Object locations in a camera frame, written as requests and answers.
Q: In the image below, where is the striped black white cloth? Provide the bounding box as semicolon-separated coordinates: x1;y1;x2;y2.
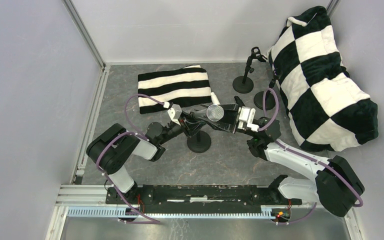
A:
137;65;212;115

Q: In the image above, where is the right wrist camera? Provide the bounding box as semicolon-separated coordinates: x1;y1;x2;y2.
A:
237;106;260;132

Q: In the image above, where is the metal corner post left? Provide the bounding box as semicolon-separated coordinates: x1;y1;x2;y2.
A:
62;0;106;69

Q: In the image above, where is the black mic stand front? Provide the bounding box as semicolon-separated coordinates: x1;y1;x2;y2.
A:
186;128;212;154

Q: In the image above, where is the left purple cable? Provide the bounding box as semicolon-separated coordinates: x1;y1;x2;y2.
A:
95;94;171;225

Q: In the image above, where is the silver microphone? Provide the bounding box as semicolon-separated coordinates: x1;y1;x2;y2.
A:
191;104;225;122

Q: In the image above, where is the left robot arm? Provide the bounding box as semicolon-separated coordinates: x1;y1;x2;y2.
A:
86;114;206;194

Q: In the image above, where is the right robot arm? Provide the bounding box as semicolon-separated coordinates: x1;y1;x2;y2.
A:
212;104;365;217

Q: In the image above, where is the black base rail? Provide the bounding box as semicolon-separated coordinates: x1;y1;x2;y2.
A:
124;185;302;215

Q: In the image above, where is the white microphone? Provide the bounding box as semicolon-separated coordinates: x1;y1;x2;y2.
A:
210;92;221;105

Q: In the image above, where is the black mic stand right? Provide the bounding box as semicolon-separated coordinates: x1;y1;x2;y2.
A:
253;69;279;111

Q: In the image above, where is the black mic stand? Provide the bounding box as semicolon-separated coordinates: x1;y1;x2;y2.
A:
186;128;212;154
253;69;279;111
232;46;267;94

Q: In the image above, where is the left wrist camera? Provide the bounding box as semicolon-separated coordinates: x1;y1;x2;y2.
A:
167;104;183;126

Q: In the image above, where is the checkered black white bag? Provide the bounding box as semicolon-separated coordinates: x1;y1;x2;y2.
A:
267;6;379;152

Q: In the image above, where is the black microphone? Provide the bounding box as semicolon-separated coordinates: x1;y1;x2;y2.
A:
234;95;245;108

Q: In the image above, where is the black mic stand back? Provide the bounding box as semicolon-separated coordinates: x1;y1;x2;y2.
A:
232;46;267;94

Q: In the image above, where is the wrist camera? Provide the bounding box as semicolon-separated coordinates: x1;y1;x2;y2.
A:
167;104;183;126
237;106;260;132

